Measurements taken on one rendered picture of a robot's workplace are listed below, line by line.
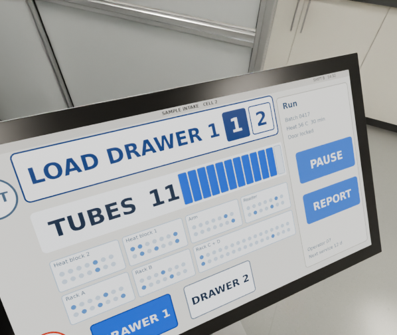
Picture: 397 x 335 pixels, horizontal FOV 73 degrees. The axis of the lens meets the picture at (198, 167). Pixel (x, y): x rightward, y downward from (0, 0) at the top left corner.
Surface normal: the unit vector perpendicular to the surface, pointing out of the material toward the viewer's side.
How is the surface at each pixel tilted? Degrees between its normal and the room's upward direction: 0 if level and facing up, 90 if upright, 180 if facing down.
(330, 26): 90
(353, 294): 0
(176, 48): 90
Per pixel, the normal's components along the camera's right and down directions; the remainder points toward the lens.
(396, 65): -0.44, 0.66
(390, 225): 0.03, -0.68
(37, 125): 0.31, 0.09
